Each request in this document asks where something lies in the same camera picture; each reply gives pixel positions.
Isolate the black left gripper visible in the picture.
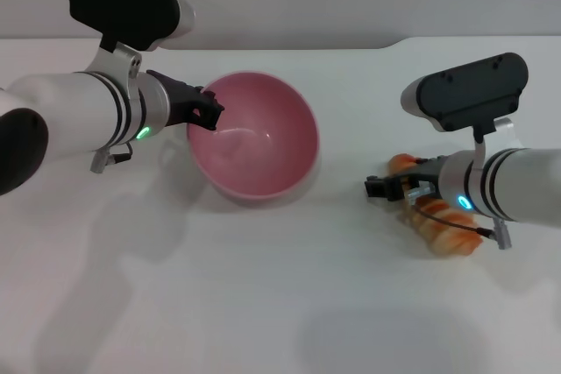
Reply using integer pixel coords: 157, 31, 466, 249
146, 69, 227, 131

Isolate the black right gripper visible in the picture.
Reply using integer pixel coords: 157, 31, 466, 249
364, 153, 449, 202

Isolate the pink plastic bowl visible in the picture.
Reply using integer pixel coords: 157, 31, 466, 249
186, 70, 320, 208

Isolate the orange ridged bread loaf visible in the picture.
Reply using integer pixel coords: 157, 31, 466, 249
387, 152, 483, 258

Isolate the silver left camera mount bracket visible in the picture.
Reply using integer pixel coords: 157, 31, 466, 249
91, 40, 142, 102

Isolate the silver camera mount bracket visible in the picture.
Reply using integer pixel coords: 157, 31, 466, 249
91, 40, 142, 102
472, 117, 516, 161

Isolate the silver right camera mount bracket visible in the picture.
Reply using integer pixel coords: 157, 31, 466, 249
472, 117, 516, 161

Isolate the left gripper cable with plug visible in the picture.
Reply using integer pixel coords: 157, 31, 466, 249
90, 141, 133, 173

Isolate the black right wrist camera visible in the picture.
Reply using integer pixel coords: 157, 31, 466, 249
401, 53, 530, 133

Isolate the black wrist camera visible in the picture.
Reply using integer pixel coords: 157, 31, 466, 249
401, 53, 530, 133
60, 0, 196, 53

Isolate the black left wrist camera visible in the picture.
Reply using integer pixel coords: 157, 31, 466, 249
60, 0, 196, 53

